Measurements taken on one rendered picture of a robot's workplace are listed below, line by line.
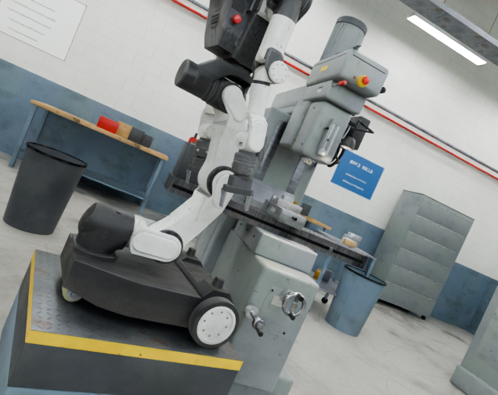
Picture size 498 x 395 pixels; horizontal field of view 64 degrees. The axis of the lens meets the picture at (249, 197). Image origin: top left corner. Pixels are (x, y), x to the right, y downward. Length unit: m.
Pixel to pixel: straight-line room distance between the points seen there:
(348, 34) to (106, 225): 1.81
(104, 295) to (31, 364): 0.29
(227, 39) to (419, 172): 6.70
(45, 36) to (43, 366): 5.57
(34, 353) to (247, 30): 1.30
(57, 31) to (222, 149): 5.16
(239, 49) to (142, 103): 4.81
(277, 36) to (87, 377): 1.31
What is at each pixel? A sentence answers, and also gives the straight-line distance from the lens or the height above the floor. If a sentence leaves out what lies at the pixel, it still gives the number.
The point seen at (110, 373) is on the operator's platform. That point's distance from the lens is 1.52.
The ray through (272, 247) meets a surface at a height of 0.79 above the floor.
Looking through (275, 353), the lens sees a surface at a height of 0.33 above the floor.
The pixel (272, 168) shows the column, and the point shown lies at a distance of 2.63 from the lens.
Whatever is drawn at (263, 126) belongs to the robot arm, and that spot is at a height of 1.26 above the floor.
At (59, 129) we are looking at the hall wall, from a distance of 6.43.
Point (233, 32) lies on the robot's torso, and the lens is 1.60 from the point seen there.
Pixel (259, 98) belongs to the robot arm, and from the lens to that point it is 1.46.
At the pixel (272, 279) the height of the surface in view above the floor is 0.68.
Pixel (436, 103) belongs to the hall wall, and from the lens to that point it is 8.16.
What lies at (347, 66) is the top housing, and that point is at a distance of 2.18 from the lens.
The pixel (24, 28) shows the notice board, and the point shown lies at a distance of 6.68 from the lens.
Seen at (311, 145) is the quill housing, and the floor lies 1.37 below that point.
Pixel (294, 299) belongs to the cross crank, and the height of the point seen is 0.65.
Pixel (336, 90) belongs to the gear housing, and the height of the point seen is 1.69.
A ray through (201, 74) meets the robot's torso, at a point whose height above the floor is 1.36.
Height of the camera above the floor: 1.07
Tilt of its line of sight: 3 degrees down
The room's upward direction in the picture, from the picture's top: 24 degrees clockwise
